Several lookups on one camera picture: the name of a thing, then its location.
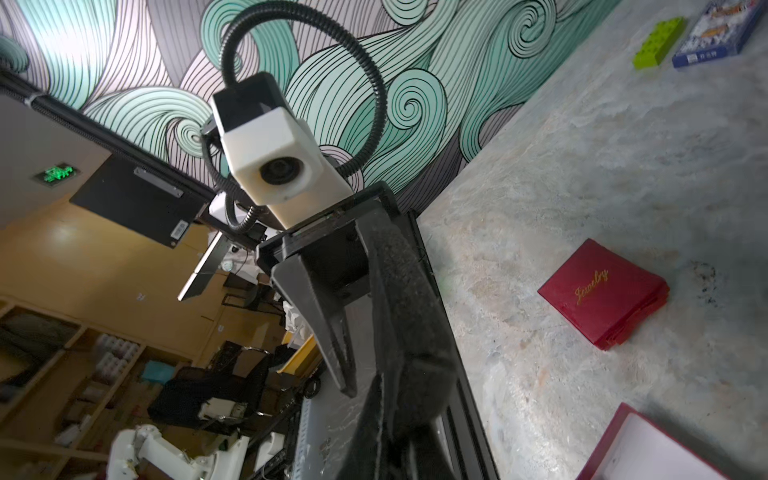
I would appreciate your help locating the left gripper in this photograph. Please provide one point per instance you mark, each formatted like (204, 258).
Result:
(324, 252)

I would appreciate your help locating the red jewelry box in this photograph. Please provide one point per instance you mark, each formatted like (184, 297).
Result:
(603, 295)

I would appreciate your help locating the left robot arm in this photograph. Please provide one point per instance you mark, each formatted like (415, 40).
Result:
(339, 78)

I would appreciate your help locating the green exit sign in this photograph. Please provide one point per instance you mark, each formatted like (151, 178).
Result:
(56, 174)

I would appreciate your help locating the green small block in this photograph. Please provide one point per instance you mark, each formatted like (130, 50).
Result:
(659, 42)

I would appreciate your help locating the small card pack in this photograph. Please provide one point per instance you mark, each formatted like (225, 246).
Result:
(720, 32)

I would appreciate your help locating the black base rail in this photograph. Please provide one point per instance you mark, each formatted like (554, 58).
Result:
(461, 433)

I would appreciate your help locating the black wall panel outside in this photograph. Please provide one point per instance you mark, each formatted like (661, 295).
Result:
(153, 203)

